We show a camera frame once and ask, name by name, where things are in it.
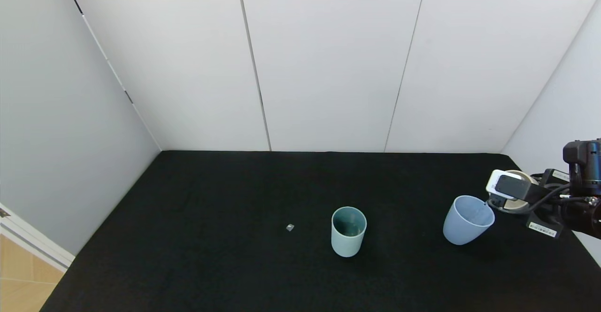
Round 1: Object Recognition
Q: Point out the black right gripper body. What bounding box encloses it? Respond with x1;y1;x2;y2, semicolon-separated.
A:
526;169;570;239

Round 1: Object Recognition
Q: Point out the beige plastic cup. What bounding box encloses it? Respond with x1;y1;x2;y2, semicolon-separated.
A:
488;170;539;214

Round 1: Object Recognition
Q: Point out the light blue plastic cup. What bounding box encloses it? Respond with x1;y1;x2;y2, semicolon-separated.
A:
443;195;495;246

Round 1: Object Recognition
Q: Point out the light teal plastic cup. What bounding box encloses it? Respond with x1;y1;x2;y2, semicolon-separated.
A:
331;206;368;258

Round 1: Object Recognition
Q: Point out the black table cloth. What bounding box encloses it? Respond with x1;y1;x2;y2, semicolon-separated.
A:
40;150;601;312

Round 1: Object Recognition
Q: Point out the white baseboard strip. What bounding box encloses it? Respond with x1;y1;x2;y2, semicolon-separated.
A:
0;203;76;273

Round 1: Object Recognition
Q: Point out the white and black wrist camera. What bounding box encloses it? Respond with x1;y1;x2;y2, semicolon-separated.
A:
486;170;541;204

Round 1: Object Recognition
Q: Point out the black camera cable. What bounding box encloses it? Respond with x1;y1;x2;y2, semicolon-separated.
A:
531;183;597;210

